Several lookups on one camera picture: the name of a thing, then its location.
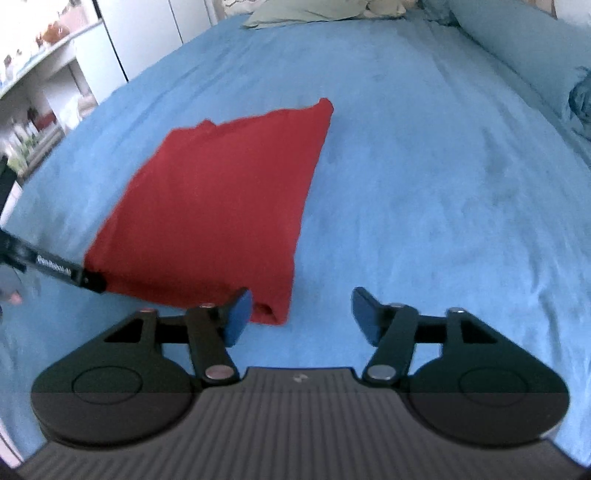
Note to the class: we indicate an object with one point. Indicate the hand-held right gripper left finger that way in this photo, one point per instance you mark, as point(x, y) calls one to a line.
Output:
point(238, 318)

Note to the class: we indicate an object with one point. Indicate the bed with blue sheet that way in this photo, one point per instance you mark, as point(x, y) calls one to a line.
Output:
point(415, 207)

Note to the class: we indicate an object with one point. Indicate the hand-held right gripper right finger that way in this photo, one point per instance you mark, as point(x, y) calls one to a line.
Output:
point(367, 316)

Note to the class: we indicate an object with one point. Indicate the white wardrobe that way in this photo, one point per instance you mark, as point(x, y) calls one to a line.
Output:
point(147, 32)

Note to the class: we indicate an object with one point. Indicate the blue rolled duvet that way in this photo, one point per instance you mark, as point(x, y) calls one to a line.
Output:
point(508, 41)

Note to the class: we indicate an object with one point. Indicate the folded blue quilt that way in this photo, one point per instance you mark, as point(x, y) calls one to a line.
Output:
point(581, 104)

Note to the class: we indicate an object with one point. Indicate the white shelf unit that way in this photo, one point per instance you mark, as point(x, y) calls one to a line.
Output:
point(41, 78)

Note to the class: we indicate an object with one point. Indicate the red box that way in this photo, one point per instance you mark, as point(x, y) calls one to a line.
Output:
point(45, 121)

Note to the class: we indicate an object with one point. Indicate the green pillow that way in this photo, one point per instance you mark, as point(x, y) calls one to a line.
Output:
point(300, 11)

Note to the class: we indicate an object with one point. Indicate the brown plush toy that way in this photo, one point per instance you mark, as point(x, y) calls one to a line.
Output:
point(54, 32)

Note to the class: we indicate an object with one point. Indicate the red knit sweater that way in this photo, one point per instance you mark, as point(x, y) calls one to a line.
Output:
point(217, 198)

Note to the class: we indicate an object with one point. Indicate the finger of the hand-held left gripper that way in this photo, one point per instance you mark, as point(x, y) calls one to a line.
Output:
point(60, 270)

